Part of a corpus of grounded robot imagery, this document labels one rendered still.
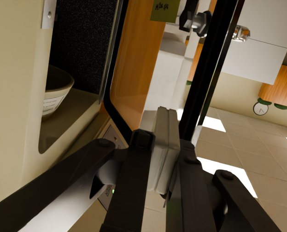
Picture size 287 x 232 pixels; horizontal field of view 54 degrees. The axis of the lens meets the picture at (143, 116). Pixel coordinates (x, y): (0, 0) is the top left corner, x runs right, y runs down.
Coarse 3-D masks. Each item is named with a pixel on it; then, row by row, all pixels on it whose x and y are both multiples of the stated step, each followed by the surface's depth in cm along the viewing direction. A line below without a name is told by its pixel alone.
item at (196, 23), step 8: (192, 0) 26; (184, 8) 28; (192, 8) 26; (184, 16) 27; (192, 16) 26; (200, 16) 27; (184, 24) 26; (192, 24) 27; (200, 24) 27; (200, 32) 27
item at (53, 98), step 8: (48, 64) 45; (48, 72) 45; (56, 72) 44; (64, 72) 43; (48, 80) 45; (56, 80) 44; (64, 80) 42; (72, 80) 40; (48, 88) 44; (56, 88) 35; (64, 88) 36; (48, 96) 34; (56, 96) 36; (64, 96) 38; (48, 104) 35; (56, 104) 37; (48, 112) 37
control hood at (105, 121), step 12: (96, 120) 53; (108, 120) 55; (84, 132) 48; (96, 132) 48; (84, 144) 43; (96, 204) 37; (84, 216) 33; (96, 216) 35; (72, 228) 30; (84, 228) 32; (96, 228) 34
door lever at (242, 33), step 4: (236, 28) 29; (240, 28) 29; (244, 28) 29; (236, 32) 29; (240, 32) 29; (244, 32) 29; (248, 32) 29; (236, 36) 29; (240, 36) 29; (244, 36) 29; (248, 36) 30; (236, 40) 29; (240, 40) 29; (244, 40) 29
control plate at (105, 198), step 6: (108, 132) 52; (114, 132) 54; (108, 138) 50; (120, 144) 54; (108, 186) 42; (114, 186) 43; (102, 192) 39; (108, 192) 41; (102, 198) 39; (108, 198) 40; (102, 204) 38; (108, 204) 39
